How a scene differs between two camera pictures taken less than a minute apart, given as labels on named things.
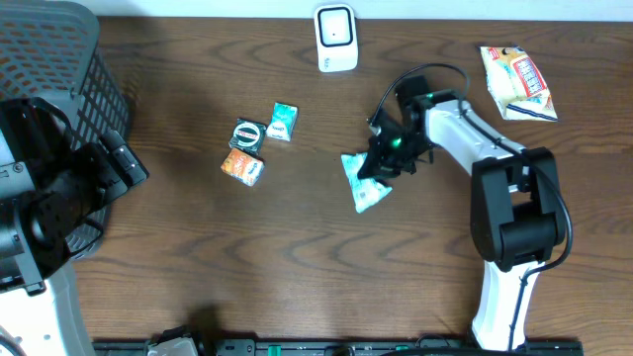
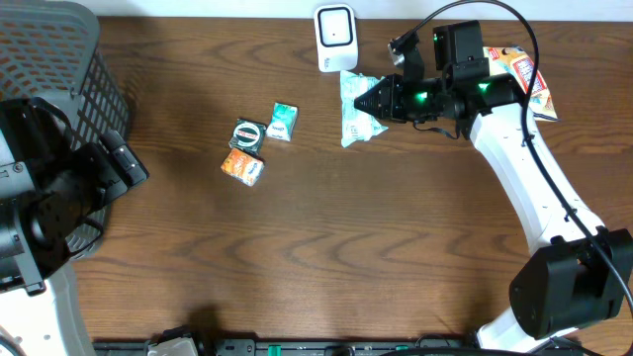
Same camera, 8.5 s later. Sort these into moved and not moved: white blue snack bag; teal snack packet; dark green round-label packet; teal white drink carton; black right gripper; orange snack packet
Moved: black right gripper; teal snack packet
Not moved: dark green round-label packet; white blue snack bag; teal white drink carton; orange snack packet
